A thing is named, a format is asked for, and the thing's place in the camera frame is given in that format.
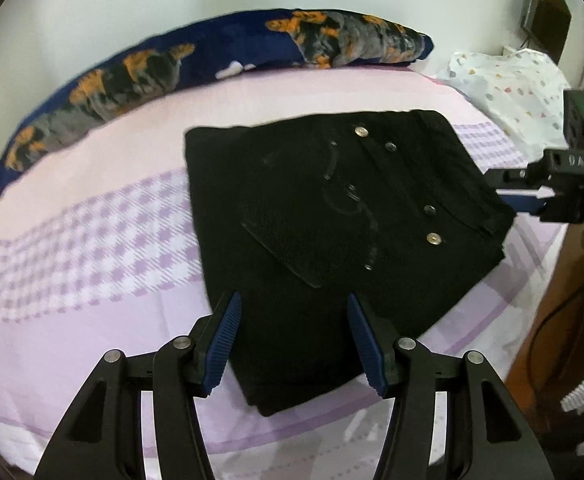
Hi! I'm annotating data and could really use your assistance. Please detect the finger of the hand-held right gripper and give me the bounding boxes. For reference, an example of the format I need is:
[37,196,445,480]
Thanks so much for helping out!
[482,161,548,192]
[496,191,549,217]

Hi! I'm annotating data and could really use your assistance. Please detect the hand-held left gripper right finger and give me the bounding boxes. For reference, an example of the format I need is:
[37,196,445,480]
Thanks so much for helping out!
[347,292,555,480]

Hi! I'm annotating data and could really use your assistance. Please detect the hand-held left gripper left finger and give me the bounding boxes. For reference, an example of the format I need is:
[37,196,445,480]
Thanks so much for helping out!
[34,290,243,480]

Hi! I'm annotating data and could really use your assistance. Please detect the black pants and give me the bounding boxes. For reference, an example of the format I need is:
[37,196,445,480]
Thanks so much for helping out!
[184,109,518,417]

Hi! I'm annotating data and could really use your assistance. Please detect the white dotted cloth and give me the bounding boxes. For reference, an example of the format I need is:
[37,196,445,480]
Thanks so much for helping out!
[434,47,573,161]

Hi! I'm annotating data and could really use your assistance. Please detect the pink checked bed sheet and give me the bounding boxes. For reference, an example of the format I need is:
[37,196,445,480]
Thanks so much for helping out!
[0,62,573,466]

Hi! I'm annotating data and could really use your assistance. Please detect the navy orange patterned bolster pillow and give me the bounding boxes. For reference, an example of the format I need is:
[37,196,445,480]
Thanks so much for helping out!
[0,8,435,198]

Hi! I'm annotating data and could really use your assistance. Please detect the black cable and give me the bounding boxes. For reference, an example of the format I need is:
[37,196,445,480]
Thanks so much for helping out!
[524,220,584,411]

